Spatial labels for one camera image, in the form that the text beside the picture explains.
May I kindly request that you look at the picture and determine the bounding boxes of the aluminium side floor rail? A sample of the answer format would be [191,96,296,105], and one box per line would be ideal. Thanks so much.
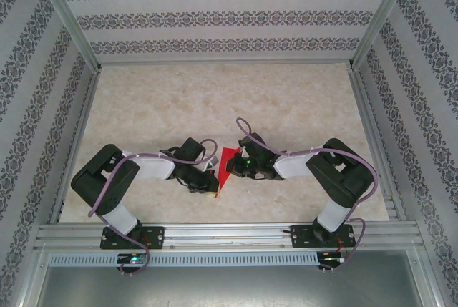
[349,67,409,222]
[48,69,103,224]

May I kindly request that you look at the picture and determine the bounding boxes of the aluminium frame cross beam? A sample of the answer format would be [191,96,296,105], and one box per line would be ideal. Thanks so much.
[96,57,355,67]

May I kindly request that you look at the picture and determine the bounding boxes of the grey sheet metal tray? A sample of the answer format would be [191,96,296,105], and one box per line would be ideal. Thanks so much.
[35,265,437,307]

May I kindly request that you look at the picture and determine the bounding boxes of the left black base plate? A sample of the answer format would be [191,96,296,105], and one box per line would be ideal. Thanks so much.
[101,226,165,250]

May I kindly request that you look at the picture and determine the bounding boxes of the aluminium frame post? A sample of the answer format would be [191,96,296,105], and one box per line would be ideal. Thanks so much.
[349,0,419,72]
[30,0,103,72]

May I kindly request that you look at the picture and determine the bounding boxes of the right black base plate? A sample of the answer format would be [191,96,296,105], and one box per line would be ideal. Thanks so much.
[291,224,355,250]

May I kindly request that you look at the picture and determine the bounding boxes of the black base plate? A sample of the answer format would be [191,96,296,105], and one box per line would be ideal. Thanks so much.
[101,226,165,250]
[291,224,355,250]

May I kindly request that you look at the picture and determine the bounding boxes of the controller board with white plug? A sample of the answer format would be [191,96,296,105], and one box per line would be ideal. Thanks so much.
[319,251,349,264]

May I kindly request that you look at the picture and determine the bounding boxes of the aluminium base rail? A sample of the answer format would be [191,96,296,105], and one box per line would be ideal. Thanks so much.
[34,221,420,251]

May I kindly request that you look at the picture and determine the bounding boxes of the grey slotted cable duct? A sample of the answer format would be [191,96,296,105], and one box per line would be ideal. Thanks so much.
[48,252,319,268]

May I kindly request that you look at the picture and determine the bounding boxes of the controller board with green light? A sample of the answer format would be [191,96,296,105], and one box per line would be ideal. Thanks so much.
[117,253,148,265]

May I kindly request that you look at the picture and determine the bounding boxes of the red paper sheet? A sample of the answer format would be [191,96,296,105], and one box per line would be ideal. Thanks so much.
[213,147,241,199]

